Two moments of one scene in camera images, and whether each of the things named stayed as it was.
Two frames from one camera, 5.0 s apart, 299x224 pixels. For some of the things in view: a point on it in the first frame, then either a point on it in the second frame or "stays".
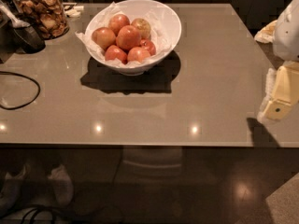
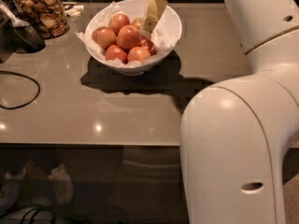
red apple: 128,37 stays
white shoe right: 63,185 stays
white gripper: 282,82 to 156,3
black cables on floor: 36,209 stays
